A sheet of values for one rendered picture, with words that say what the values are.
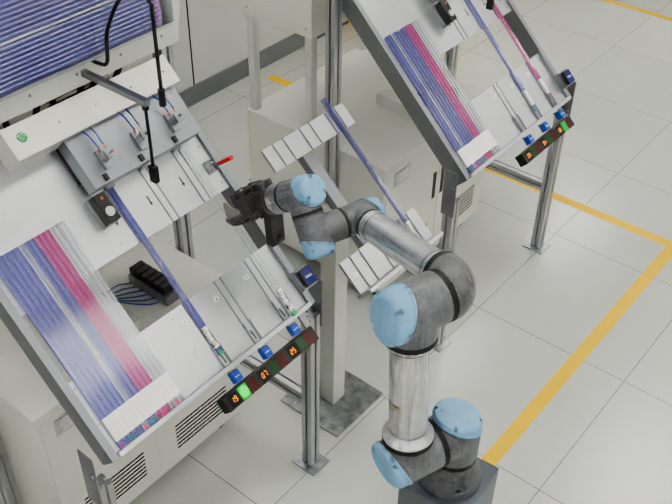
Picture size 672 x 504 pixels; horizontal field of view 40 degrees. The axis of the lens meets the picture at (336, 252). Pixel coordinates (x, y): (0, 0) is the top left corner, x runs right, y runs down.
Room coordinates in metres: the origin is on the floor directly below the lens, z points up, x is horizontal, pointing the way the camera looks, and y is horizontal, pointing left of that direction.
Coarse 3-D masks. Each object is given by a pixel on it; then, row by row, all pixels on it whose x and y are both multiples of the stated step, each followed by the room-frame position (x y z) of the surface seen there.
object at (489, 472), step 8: (480, 464) 1.46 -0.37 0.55; (488, 464) 1.46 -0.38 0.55; (488, 472) 1.44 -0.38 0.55; (496, 472) 1.44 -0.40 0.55; (488, 480) 1.41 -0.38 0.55; (496, 480) 1.45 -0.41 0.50; (408, 488) 1.39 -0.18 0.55; (416, 488) 1.39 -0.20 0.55; (480, 488) 1.39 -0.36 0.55; (488, 488) 1.41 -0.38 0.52; (400, 496) 1.40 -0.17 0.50; (408, 496) 1.38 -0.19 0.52; (416, 496) 1.37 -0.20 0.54; (424, 496) 1.36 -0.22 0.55; (432, 496) 1.36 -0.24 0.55; (472, 496) 1.36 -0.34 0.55; (480, 496) 1.37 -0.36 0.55; (488, 496) 1.42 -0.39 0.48
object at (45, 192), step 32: (0, 160) 1.78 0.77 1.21; (160, 160) 1.98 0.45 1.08; (0, 192) 1.72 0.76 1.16; (32, 192) 1.75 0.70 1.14; (64, 192) 1.79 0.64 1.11; (96, 192) 1.83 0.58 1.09; (128, 192) 1.87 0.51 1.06; (160, 192) 1.91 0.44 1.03; (192, 192) 1.95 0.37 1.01; (0, 224) 1.65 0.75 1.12; (32, 224) 1.69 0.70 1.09; (96, 224) 1.76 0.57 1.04; (128, 224) 1.80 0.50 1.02; (160, 224) 1.84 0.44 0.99; (96, 256) 1.70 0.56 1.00
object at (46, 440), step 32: (128, 256) 2.16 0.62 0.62; (160, 256) 2.16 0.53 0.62; (192, 288) 2.02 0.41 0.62; (0, 320) 1.87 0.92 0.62; (0, 352) 1.75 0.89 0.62; (0, 384) 1.63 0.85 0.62; (32, 384) 1.63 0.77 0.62; (224, 384) 2.00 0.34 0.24; (0, 416) 1.61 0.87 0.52; (32, 416) 1.53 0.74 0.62; (64, 416) 1.57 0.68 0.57; (192, 416) 1.89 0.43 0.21; (224, 416) 2.00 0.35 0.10; (32, 448) 1.53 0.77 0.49; (64, 448) 1.56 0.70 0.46; (160, 448) 1.79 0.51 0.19; (192, 448) 1.89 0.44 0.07; (32, 480) 1.57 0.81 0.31; (64, 480) 1.54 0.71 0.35; (128, 480) 1.69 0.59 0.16
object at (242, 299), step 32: (224, 288) 1.78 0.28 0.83; (256, 288) 1.82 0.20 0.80; (288, 288) 1.86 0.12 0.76; (160, 320) 1.64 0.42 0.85; (192, 320) 1.67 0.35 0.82; (224, 320) 1.71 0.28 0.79; (256, 320) 1.75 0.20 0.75; (160, 352) 1.57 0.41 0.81; (192, 352) 1.61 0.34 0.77; (224, 352) 1.64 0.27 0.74; (192, 384) 1.54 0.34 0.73; (96, 416) 1.39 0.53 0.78
